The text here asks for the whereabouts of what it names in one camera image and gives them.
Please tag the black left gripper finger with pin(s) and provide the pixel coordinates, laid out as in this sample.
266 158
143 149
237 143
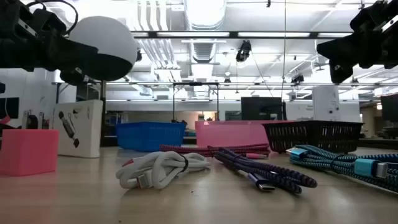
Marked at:
68 56
73 77

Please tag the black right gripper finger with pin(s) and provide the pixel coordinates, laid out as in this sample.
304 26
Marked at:
340 71
342 48

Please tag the white printed product box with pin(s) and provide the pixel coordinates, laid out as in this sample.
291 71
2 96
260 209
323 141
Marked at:
84 130

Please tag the pink box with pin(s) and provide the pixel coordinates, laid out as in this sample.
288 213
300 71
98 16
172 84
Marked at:
28 152

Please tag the pink translucent plastic bin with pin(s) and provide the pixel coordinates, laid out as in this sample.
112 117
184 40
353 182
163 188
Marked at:
230 133

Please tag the white column cabinet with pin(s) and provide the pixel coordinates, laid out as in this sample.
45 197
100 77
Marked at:
326 102

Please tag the white globe table lamp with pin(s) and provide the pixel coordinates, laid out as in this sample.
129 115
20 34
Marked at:
109 34

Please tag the dark computer monitor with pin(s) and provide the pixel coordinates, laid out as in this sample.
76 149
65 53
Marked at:
390 107
9 107
261 109

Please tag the black mesh plastic basket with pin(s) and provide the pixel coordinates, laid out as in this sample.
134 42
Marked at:
314 137

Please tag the red and black device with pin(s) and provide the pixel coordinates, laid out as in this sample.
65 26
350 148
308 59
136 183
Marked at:
3 120

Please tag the blue plastic basket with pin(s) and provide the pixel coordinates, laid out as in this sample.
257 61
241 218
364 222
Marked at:
149 135

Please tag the black overhead crossbar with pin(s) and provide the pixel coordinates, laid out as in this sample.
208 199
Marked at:
233 34

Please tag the black background rig stand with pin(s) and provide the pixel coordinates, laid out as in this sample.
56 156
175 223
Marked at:
196 84

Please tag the black aluminium table frame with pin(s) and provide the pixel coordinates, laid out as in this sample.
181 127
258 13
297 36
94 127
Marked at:
379 143

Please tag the black ceiling-hung camera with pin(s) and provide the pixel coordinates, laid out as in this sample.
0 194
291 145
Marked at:
243 51

